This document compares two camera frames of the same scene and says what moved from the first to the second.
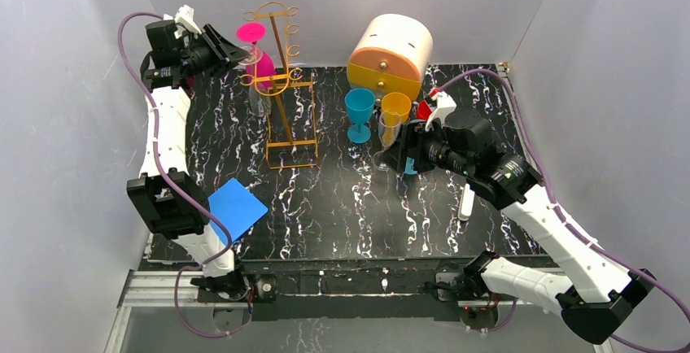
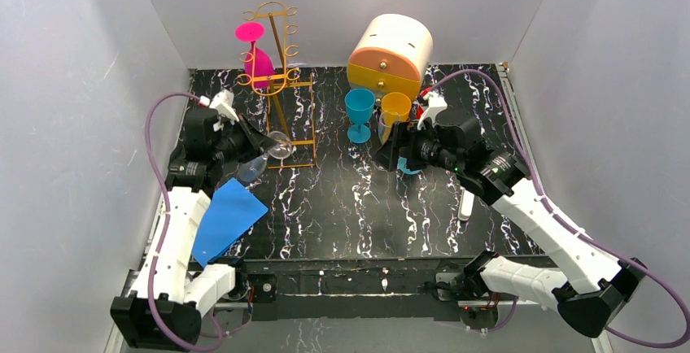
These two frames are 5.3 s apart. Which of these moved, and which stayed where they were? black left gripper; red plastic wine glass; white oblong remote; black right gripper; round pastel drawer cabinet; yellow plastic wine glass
Moved: black left gripper; red plastic wine glass
Stayed: yellow plastic wine glass; white oblong remote; round pastel drawer cabinet; black right gripper
